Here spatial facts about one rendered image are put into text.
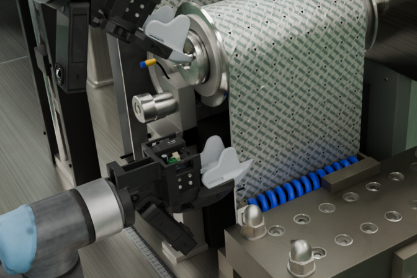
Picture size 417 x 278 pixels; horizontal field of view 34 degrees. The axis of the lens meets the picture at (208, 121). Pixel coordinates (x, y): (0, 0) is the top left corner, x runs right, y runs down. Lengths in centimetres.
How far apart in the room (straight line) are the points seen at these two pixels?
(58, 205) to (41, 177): 52
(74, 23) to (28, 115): 83
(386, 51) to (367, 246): 35
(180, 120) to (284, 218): 20
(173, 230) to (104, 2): 32
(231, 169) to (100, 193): 19
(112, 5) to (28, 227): 28
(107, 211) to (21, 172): 57
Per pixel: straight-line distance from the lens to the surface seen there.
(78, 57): 82
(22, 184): 138
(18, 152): 148
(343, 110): 106
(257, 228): 94
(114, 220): 87
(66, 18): 82
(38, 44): 126
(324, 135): 106
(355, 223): 98
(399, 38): 112
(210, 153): 97
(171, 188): 89
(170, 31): 86
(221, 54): 89
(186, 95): 97
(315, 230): 97
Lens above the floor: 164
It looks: 30 degrees down
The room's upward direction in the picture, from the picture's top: 4 degrees counter-clockwise
